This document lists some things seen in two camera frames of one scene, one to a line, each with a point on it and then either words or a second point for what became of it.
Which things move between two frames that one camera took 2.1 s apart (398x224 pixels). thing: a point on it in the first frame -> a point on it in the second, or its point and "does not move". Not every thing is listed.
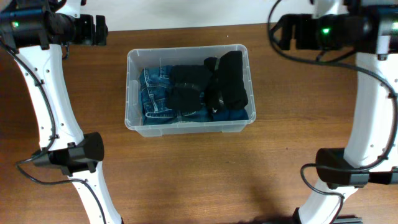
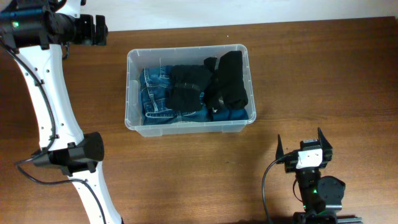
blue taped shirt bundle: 231,114 does not move
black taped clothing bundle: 224,87 does not move
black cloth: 187,84 does not move
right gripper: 286,22 -> 326,151
